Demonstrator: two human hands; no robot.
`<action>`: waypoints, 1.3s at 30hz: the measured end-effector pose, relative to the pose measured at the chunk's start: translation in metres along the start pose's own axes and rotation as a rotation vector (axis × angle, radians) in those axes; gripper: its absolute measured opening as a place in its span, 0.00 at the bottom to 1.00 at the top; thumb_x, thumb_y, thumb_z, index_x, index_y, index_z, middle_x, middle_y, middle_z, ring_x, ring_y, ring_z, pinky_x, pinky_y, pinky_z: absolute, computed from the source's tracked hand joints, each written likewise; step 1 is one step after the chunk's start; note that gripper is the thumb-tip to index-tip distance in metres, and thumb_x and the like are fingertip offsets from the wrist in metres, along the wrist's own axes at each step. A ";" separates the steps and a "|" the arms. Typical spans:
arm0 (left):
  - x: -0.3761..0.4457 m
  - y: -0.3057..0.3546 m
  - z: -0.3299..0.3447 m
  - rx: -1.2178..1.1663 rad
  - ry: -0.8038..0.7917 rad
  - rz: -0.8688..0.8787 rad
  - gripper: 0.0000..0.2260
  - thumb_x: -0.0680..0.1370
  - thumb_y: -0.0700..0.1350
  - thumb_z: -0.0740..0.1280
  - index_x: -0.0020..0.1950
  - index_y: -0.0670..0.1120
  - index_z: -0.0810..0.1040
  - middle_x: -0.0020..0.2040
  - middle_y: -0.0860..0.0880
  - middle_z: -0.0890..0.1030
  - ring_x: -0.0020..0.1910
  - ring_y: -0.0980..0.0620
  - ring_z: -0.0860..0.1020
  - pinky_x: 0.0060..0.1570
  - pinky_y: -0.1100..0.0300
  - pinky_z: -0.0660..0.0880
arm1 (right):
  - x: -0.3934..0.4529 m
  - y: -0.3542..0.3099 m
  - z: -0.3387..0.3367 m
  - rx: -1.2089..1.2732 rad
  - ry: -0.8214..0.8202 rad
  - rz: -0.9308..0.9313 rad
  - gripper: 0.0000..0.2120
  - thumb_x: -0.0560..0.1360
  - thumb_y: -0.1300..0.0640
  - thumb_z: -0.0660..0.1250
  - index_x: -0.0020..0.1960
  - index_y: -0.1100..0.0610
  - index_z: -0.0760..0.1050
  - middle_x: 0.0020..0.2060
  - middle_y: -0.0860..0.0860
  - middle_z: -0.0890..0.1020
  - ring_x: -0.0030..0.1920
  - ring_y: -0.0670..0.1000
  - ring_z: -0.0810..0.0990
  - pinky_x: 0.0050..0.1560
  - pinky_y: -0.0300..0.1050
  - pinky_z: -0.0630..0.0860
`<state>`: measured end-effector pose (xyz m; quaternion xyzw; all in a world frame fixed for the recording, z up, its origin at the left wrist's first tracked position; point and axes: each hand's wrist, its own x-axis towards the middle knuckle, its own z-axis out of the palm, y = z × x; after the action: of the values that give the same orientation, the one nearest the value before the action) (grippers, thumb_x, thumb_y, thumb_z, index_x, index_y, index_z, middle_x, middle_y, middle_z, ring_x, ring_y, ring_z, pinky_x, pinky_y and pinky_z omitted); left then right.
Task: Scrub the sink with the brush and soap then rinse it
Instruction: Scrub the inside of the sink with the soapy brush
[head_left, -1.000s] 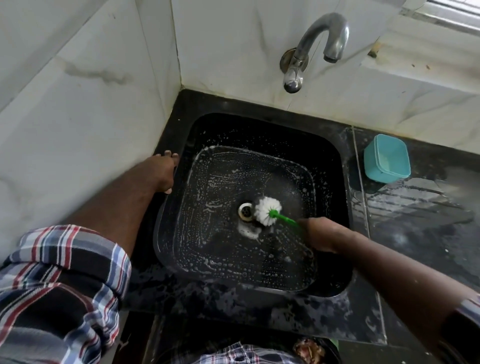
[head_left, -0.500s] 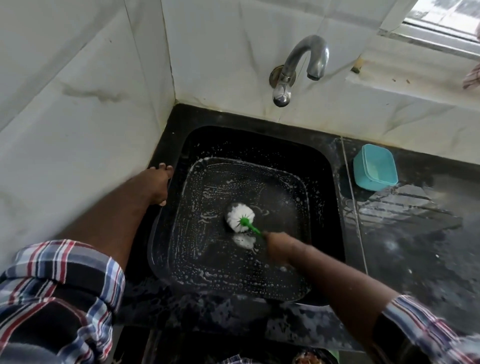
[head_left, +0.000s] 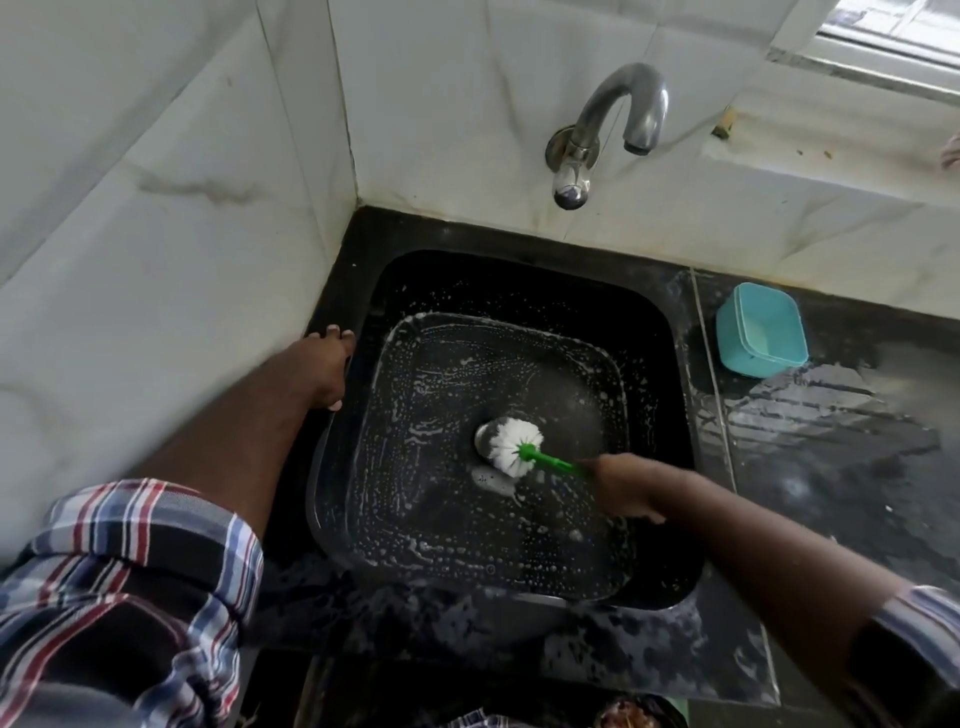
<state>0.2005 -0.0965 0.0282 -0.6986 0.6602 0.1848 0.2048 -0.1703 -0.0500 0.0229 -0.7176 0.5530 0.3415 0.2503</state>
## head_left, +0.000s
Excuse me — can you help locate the person's right hand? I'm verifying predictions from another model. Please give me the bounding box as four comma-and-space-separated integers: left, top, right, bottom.
580, 452, 680, 525

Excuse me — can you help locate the person's left hand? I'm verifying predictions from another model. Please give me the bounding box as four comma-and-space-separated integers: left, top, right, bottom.
288, 324, 358, 413

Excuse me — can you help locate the green handled white scrub brush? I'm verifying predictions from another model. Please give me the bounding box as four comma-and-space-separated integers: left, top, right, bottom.
487, 417, 594, 480

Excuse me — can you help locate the person's left forearm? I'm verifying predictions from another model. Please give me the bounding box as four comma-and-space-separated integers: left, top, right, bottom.
127, 341, 316, 541

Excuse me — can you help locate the person's right forearm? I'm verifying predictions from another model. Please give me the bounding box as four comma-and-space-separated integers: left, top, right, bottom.
645, 465, 912, 695

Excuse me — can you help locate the black kitchen sink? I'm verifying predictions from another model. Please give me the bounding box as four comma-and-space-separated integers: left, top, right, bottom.
306, 247, 710, 612

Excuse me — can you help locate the steel sink drain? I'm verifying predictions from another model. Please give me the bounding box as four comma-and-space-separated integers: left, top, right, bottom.
472, 420, 505, 468

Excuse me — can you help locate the teal plastic container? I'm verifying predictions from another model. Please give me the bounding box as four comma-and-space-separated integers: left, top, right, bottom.
714, 282, 810, 380

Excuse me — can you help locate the plaid shirt left sleeve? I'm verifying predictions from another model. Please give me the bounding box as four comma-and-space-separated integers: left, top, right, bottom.
0, 478, 265, 728

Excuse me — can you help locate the plaid shirt sleeve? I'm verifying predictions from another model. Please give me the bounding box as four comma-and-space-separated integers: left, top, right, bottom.
0, 478, 265, 728
843, 585, 960, 728

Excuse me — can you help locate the plaid shirt right sleeve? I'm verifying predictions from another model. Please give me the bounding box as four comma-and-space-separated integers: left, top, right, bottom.
843, 585, 960, 728

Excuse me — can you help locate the chrome wall tap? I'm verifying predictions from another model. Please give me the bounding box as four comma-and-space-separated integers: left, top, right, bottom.
544, 63, 670, 212

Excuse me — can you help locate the white window frame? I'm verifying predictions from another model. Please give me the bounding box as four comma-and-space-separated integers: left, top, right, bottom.
765, 0, 960, 106

